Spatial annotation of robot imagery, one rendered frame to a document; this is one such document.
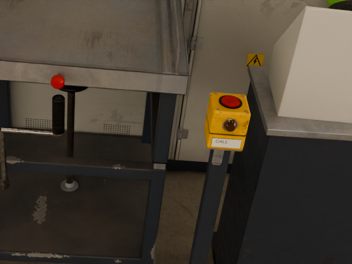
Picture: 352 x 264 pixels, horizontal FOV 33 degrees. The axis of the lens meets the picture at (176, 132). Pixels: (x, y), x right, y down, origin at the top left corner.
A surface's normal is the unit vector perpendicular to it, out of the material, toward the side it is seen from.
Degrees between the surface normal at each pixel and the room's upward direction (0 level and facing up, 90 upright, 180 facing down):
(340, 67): 90
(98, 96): 90
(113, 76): 90
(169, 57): 0
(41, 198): 0
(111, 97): 90
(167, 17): 0
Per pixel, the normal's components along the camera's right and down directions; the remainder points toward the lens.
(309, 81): 0.00, 0.58
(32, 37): 0.12, -0.81
